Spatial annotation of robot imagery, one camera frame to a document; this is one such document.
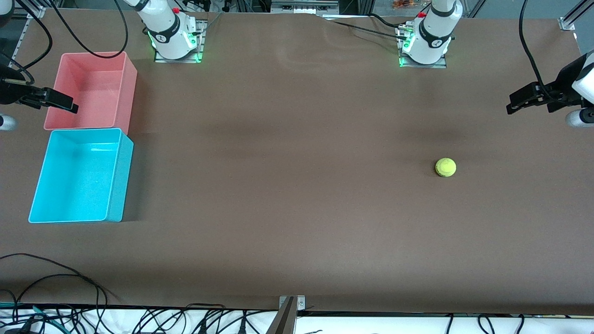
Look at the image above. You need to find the black hanging cable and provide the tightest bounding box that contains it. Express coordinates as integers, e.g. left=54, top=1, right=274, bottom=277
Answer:
left=0, top=0, right=52, bottom=86

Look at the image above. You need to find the teal cable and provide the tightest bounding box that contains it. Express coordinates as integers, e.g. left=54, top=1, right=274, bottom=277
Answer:
left=0, top=302, right=61, bottom=321

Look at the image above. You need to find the yellow tennis ball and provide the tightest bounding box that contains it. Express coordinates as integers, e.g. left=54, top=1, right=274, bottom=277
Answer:
left=435, top=158, right=457, bottom=178

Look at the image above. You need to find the aluminium frame profile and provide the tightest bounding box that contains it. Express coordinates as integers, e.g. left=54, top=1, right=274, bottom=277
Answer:
left=8, top=7, right=45, bottom=63
left=559, top=0, right=594, bottom=32

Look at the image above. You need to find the black base power cable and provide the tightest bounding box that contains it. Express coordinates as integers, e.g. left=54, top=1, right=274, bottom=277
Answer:
left=325, top=16, right=409, bottom=41

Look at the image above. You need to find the black looped floor cable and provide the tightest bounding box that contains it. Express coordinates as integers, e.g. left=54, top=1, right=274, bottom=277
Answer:
left=0, top=253, right=121, bottom=309

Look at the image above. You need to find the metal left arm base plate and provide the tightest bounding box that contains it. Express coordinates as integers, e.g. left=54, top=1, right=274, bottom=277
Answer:
left=396, top=24, right=447, bottom=69

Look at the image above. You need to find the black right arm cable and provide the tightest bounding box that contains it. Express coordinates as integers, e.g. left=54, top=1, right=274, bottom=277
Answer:
left=46, top=0, right=129, bottom=59

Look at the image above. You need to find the pink plastic bin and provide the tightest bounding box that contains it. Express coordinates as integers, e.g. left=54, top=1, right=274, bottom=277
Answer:
left=44, top=51, right=138, bottom=131

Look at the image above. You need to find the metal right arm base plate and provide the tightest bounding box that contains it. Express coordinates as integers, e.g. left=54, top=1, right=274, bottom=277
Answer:
left=154, top=19, right=207, bottom=64

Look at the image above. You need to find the blue plastic bin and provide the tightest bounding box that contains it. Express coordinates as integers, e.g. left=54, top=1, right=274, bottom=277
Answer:
left=28, top=128, right=135, bottom=224

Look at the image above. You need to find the metal rack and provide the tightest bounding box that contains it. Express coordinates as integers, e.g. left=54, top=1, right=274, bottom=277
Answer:
left=271, top=0, right=340, bottom=14

